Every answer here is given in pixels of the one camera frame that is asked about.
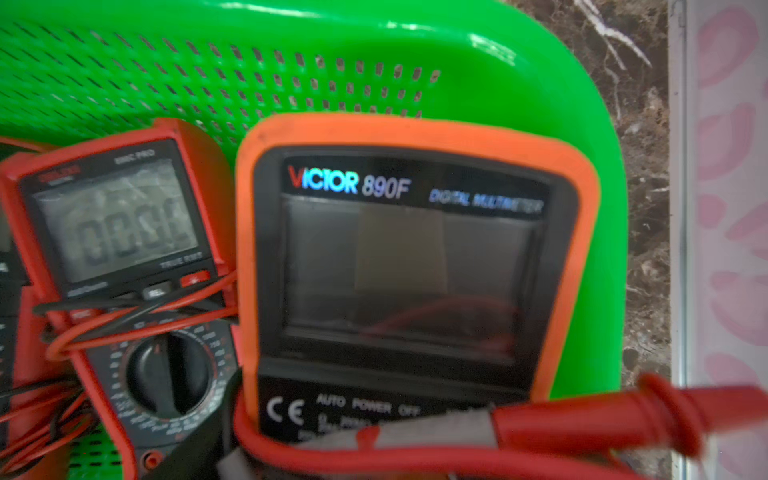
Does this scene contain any orange Victor multimeter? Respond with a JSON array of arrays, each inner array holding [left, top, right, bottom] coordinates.
[[230, 113, 768, 480]]

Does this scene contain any green plastic basket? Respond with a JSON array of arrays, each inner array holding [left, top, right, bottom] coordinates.
[[1, 1, 628, 479]]

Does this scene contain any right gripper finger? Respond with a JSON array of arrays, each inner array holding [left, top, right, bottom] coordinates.
[[144, 368, 242, 480]]

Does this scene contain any red multimeter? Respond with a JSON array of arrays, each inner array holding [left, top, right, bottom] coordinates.
[[1, 118, 238, 479]]

